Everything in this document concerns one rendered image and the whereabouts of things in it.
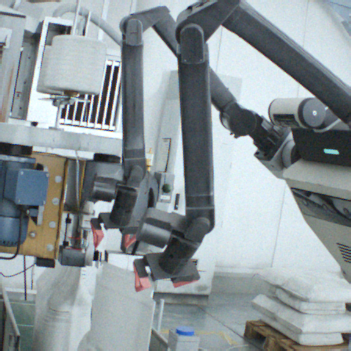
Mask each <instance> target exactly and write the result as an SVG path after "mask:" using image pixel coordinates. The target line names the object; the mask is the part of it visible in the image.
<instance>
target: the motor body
mask: <svg viewBox="0 0 351 351"><path fill-rule="evenodd" d="M36 159H37V158H35V157H30V156H26V155H25V156H21V155H16V154H15V155H9V154H7V153H2V152H0V246H4V247H14V246H17V244H18V239H19V236H18V234H19V228H20V210H19V204H15V203H13V201H11V200H8V199H6V198H4V191H5V174H6V169H7V168H8V167H13V168H27V169H34V165H33V164H32V163H36ZM29 220H30V217H29V216H28V215H26V214H24V218H23V229H22V235H21V240H20V245H22V244H23V243H24V242H25V240H26V239H27V231H28V225H29Z"/></svg>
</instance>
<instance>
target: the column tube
mask: <svg viewBox="0 0 351 351"><path fill-rule="evenodd" d="M25 24H26V19H25V18H23V17H20V18H19V17H16V16H7V15H3V14H0V27H4V28H7V29H12V32H11V37H10V43H9V48H8V49H5V48H4V49H3V54H2V64H1V68H0V69H1V70H0V122H1V123H8V121H9V115H10V111H11V105H12V100H13V89H14V83H15V80H16V72H17V67H18V62H19V57H20V51H21V46H22V40H23V35H24V29H25Z"/></svg>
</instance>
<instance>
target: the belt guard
mask: <svg viewBox="0 0 351 351"><path fill-rule="evenodd" d="M0 142H2V143H4V142H7V143H15V144H21V145H26V146H32V147H36V146H39V147H50V148H56V149H63V150H76V151H80V150H82V151H88V152H96V153H101V154H109V155H116V156H119V155H121V148H122V139H116V138H111V137H106V136H97V135H91V134H86V133H76V132H67V131H63V130H57V129H53V128H51V129H47V128H39V127H34V126H29V125H26V126H25V125H16V124H11V123H1V122H0Z"/></svg>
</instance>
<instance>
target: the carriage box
mask: <svg viewBox="0 0 351 351"><path fill-rule="evenodd" d="M26 156H30V157H35V158H37V159H36V163H32V164H33V165H34V170H35V169H36V164H37V163H42V164H44V165H45V166H47V167H48V173H49V185H48V190H47V196H46V202H45V206H44V212H43V213H42V223H41V225H40V226H36V225H35V223H34V222H33V221H32V219H31V217H30V216H29V214H26V215H28V216H29V217H30V220H29V225H28V231H27V239H26V240H25V242H24V243H23V244H22V245H21V246H20V250H19V253H18V255H27V256H30V257H40V258H50V259H55V260H57V259H58V253H59V241H60V231H61V226H62V222H61V220H62V214H63V213H62V211H63V204H64V198H65V192H66V186H67V176H68V170H69V164H70V158H68V157H64V156H62V155H59V154H53V153H48V152H42V151H36V150H32V154H31V155H26ZM0 252H2V253H3V254H12V255H15V254H16V246H14V247H4V246H0Z"/></svg>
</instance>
